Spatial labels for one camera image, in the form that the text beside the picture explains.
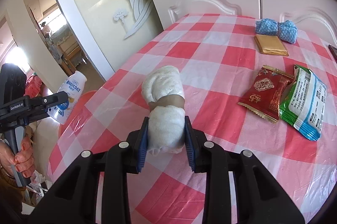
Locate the white yogurt bottle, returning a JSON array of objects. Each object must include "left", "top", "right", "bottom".
[{"left": 47, "top": 70, "right": 88, "bottom": 125}]

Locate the red candy wrapper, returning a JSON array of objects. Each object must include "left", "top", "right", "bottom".
[{"left": 238, "top": 65, "right": 294, "bottom": 123}]

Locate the green white snack bag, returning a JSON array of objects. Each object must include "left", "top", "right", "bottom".
[{"left": 279, "top": 65, "right": 327, "bottom": 141}]

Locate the white towel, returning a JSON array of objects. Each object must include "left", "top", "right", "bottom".
[{"left": 142, "top": 65, "right": 186, "bottom": 156}]

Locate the gold packet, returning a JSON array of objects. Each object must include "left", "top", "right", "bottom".
[{"left": 254, "top": 35, "right": 289, "bottom": 56}]

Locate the blue patterned cloth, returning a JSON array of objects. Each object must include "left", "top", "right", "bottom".
[{"left": 255, "top": 19, "right": 298, "bottom": 44}]

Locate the red plastic trash basin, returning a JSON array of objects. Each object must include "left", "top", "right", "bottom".
[{"left": 58, "top": 90, "right": 96, "bottom": 138}]

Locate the person's left hand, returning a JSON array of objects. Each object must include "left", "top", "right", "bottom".
[{"left": 1, "top": 135, "right": 35, "bottom": 178}]

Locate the red bed cover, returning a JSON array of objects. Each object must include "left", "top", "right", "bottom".
[{"left": 25, "top": 72, "right": 43, "bottom": 98}]

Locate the wooden dining table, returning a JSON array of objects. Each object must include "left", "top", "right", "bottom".
[{"left": 51, "top": 25, "right": 86, "bottom": 76}]

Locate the red white checkered tablecloth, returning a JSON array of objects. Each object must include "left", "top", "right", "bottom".
[{"left": 48, "top": 14, "right": 336, "bottom": 221}]

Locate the red black smartphone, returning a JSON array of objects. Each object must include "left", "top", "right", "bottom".
[{"left": 328, "top": 44, "right": 337, "bottom": 62}]

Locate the white sliding door frame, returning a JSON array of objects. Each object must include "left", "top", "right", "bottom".
[{"left": 56, "top": 0, "right": 163, "bottom": 80}]

